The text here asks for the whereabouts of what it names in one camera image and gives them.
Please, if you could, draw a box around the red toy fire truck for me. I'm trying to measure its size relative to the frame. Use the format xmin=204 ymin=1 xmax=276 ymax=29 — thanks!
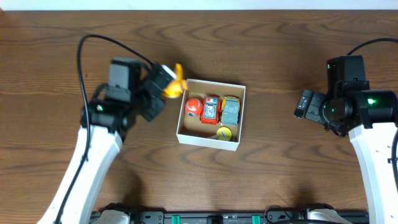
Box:
xmin=200 ymin=95 xmax=221 ymax=125

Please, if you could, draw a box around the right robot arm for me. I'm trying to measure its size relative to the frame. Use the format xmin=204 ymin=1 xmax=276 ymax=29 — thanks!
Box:
xmin=294 ymin=55 xmax=397 ymax=223

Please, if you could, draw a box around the red ball with face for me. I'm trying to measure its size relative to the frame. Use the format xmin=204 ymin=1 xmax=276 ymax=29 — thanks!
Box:
xmin=185 ymin=98 xmax=203 ymax=117

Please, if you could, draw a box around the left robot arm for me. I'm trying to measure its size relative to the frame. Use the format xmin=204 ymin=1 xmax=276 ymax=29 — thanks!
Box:
xmin=39 ymin=57 xmax=183 ymax=223

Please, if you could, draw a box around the orange toy dinosaur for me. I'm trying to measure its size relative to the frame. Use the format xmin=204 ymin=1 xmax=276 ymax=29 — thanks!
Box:
xmin=163 ymin=63 xmax=188 ymax=98

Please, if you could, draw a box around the yellow round toy with stick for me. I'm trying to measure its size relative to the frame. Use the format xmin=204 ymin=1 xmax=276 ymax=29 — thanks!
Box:
xmin=208 ymin=126 xmax=233 ymax=141

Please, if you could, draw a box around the black mounting rail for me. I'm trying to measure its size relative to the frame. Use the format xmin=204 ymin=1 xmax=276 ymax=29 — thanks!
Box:
xmin=89 ymin=203 xmax=370 ymax=224

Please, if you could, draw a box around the yellow grey toy truck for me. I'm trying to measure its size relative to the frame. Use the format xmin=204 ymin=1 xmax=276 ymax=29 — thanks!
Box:
xmin=221 ymin=96 xmax=241 ymax=126

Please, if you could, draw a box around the white cardboard box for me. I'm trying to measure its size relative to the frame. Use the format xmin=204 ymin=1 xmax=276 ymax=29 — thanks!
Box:
xmin=177 ymin=79 xmax=246 ymax=151

